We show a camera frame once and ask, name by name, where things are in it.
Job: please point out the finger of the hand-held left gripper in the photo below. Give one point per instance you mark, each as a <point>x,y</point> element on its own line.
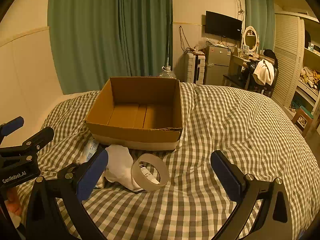
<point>12,127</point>
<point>37,138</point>

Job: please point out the white suitcase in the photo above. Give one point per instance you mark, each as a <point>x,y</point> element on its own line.
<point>192,67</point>

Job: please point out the white tape roll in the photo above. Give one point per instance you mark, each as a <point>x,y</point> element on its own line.
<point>162,170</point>

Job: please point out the blue and white tissue packet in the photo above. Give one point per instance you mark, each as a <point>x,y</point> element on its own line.
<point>90,150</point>

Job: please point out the white cloth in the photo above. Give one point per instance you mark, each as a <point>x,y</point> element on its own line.
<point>120,162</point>

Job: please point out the white louvred wardrobe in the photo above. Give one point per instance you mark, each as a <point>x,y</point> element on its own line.
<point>286,55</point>

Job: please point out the wide green curtain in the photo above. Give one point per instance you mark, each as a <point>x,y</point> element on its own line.
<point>100,30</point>

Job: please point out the narrow green curtain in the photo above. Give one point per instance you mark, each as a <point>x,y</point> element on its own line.
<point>260,17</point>

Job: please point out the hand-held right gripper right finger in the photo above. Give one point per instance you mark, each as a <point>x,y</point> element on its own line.
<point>225,175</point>

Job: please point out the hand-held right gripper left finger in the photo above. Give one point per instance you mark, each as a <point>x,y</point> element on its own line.
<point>92,176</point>

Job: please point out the dark chair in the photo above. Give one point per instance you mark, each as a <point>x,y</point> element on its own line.
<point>273,80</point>

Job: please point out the white oval vanity mirror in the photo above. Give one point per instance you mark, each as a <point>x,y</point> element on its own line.
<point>250,37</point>

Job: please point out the small green-topped stool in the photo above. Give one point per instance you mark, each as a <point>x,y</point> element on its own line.
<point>302,116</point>

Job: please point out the black wall television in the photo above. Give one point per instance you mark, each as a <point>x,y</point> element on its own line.
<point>222,25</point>

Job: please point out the person's left hand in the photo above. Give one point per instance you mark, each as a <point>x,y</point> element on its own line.
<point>13,203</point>

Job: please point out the green checked blanket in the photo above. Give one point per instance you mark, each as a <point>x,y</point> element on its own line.
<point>225,120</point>

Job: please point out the large clear water bottle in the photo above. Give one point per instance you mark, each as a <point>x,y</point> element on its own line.
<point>167,73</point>

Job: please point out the brown cardboard box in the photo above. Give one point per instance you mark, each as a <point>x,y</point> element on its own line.
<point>130,140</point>

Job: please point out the small silver fridge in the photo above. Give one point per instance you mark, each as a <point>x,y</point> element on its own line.
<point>216,65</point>

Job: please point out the wooden vanity desk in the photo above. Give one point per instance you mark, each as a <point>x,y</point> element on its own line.
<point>235,63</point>

